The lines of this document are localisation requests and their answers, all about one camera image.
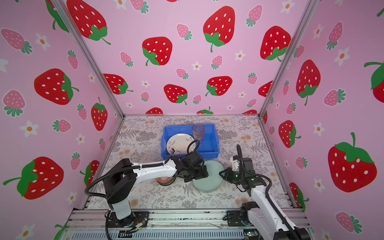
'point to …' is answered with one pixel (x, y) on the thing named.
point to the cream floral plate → (177, 144)
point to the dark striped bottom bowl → (165, 181)
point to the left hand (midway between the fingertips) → (205, 177)
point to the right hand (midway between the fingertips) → (219, 173)
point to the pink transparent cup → (204, 131)
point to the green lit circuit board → (251, 232)
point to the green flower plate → (214, 181)
